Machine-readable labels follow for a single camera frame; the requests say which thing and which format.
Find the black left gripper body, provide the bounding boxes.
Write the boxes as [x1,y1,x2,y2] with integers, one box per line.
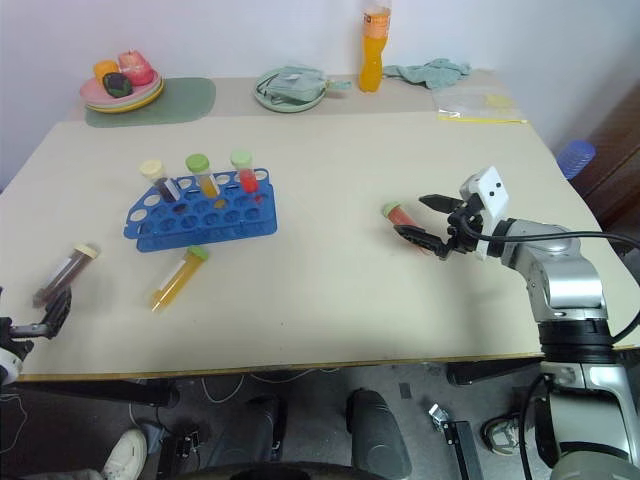
[0,316,56,360]

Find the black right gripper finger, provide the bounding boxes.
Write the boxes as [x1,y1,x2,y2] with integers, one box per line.
[393,224,448,260]
[418,193,461,215]

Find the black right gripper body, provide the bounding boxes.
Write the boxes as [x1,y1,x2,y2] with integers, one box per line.
[438,195,490,261]

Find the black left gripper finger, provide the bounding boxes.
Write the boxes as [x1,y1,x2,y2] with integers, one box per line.
[42,288,74,340]

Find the red tube green cap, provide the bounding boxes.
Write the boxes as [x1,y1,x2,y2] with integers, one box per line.
[382,200,427,251]
[229,149,265,195]

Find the dark brown tube cream cap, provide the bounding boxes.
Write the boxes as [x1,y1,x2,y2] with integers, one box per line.
[31,242,102,308]
[138,158,182,204]

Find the orange tube green cap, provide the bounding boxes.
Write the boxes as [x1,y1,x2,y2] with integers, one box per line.
[184,153,222,199]
[150,245,211,314]

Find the blue test tube rack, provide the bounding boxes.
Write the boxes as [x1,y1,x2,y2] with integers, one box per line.
[121,167,280,253]

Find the black table support beam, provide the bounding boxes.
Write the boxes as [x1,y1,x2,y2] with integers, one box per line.
[13,378,182,408]
[445,356,545,387]

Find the clear zip bag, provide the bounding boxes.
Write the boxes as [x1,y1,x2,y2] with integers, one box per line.
[431,83,530,125]

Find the green cloth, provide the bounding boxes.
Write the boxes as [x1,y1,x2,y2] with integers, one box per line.
[382,57,473,91]

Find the blue ribbed plastic stool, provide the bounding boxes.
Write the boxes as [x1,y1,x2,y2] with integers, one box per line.
[555,139,598,180]

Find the orange drink bottle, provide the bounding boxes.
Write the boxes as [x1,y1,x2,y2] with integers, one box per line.
[357,0,393,94]

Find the brown wooden cabinet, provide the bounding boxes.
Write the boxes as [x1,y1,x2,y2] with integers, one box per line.
[568,87,640,261]

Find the pale green plate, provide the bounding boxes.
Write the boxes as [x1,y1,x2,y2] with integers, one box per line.
[254,69,329,114]

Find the pale green zip pouch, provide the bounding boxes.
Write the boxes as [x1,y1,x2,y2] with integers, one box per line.
[256,65,353,105]

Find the dark rounded shape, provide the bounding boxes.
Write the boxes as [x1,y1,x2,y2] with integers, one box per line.
[346,388,414,480]

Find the grey white shoe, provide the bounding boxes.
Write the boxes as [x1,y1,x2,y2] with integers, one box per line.
[481,416,524,455]

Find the black bar with metal clamp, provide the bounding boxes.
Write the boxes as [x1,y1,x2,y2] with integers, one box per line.
[427,402,487,480]

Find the yellow plate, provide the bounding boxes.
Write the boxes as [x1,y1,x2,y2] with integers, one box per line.
[83,84,167,116]

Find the pink plate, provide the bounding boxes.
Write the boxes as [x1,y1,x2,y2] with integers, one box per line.
[79,68,164,105]

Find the light green plate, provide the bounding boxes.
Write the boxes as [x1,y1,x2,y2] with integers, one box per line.
[83,79,165,110]

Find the dark toy food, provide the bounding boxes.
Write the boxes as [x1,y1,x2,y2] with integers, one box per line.
[101,71,135,98]

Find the orange toy food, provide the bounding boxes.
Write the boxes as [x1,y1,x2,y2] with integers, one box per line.
[92,59,122,82]

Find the green placemat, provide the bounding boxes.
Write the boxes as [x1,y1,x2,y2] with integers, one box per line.
[83,76,218,130]

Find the pink red toy cake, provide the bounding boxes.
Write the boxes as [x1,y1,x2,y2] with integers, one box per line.
[117,48,156,86]

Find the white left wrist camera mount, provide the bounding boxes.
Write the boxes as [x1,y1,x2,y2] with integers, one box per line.
[0,344,24,386]

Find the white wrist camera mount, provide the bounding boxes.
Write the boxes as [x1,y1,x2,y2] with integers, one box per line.
[0,344,24,386]
[458,166,512,222]

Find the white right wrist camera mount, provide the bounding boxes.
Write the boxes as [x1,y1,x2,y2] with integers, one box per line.
[458,166,512,222]

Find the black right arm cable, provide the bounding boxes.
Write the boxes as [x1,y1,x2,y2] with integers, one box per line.
[459,212,640,347]

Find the white floor cable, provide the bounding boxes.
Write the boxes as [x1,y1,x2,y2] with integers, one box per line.
[127,372,247,426]

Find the black robot body cable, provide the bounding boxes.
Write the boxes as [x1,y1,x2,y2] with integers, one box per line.
[517,371,559,471]

